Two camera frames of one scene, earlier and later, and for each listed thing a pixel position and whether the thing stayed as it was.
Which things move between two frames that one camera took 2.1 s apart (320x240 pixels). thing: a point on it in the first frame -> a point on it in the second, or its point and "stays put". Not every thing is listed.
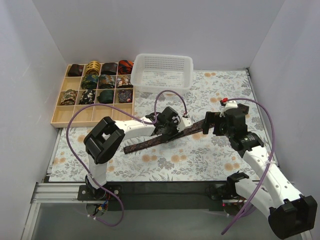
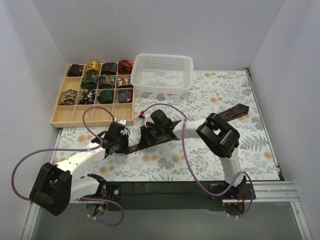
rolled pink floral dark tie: x=124 y=81 stays put
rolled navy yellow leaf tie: x=90 y=81 stays put
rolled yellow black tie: x=93 y=68 stays put
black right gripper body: x=210 y=122 -> x=148 y=136
